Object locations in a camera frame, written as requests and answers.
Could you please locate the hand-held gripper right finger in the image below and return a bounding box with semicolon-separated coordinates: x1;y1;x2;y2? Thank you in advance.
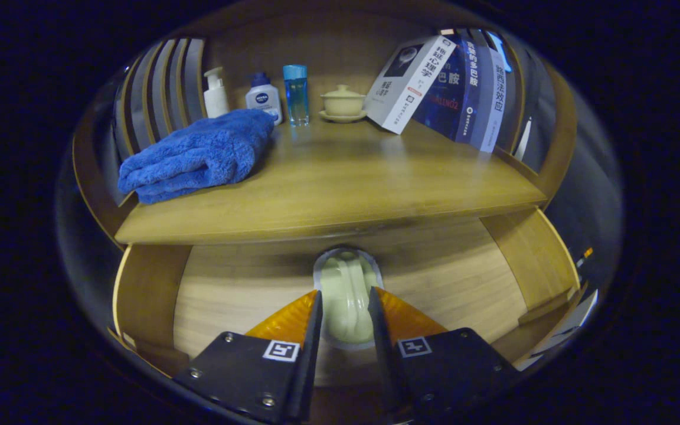
367;286;522;423

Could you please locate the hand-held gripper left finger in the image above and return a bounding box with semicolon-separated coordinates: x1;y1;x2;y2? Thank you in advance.
172;289;324;423

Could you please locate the wooden drawer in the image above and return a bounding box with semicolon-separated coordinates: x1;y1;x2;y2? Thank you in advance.
107;207;583;390

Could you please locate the wooden countertop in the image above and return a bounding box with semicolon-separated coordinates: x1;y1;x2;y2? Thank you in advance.
115;115;548;246

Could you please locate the blue folded towel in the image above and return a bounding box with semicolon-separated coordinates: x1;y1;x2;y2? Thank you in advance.
117;109;277;205

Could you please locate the beige lidded teacup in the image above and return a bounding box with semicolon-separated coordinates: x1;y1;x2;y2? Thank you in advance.
319;84;369;123

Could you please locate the clear blue bottle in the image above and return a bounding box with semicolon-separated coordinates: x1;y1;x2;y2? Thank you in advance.
283;64;310;128

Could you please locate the white bottle with blue cap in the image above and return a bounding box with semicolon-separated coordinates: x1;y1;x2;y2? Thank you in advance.
245;72;283;125

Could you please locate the white book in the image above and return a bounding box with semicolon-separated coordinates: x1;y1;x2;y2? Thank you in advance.
365;35;457;135

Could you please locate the dark blue book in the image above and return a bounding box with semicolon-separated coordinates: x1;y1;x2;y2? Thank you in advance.
414;30;494;145

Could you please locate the white pump bottle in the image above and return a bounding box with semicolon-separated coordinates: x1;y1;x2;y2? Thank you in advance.
203;67;230;119

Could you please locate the pale blue book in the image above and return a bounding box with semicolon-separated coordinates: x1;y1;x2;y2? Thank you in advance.
471;32;515;154

